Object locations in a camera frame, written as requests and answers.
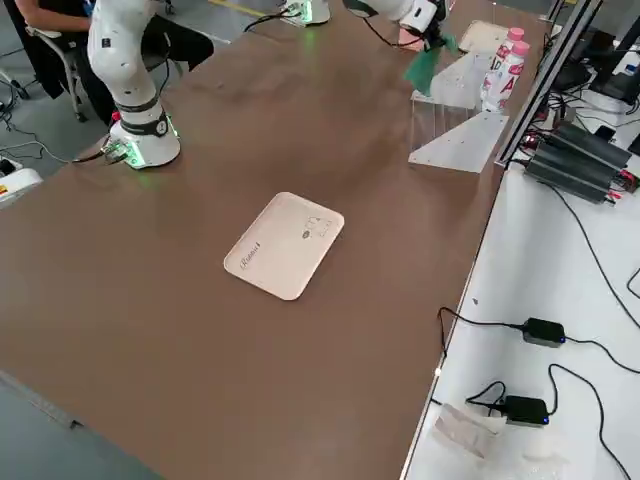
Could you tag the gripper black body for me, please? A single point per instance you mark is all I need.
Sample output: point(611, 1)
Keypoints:
point(440, 15)

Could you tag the green cloth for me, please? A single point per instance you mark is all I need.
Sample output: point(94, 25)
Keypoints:
point(422, 75)

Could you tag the pink plastic basket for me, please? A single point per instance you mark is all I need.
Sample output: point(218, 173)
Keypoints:
point(407, 40)

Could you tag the pink cap milk bottle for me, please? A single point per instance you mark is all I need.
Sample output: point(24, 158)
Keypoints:
point(520, 50)
point(515, 34)

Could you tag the clear acrylic shelf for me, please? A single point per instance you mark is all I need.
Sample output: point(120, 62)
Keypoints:
point(465, 145)

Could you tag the cream rabbit print tray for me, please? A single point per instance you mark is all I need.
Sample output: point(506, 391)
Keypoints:
point(280, 250)
point(480, 37)

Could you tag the black monitor stand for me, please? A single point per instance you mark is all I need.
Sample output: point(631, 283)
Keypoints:
point(615, 80)

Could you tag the black finned power supply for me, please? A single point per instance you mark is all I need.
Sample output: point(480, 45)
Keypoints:
point(570, 175)
point(595, 145)

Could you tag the black phone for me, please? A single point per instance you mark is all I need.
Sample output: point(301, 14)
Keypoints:
point(605, 132)

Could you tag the white desk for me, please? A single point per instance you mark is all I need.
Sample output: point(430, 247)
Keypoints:
point(550, 280)

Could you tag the black power adapter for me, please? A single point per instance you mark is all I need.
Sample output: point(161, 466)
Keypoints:
point(525, 410)
point(544, 331)

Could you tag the grey metal chair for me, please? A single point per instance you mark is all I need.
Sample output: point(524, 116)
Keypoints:
point(75, 95)

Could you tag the person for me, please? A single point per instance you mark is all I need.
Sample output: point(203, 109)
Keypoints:
point(60, 15)

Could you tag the clear plastic wrapper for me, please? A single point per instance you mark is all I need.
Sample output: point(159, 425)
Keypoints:
point(465, 430)

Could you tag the white box with orange label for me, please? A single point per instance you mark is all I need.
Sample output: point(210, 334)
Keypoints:
point(20, 182)

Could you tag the grey wrist camera housing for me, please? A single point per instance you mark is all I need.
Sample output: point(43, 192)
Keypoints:
point(417, 15)

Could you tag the aluminium frame post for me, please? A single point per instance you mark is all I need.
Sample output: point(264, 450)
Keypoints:
point(534, 100)

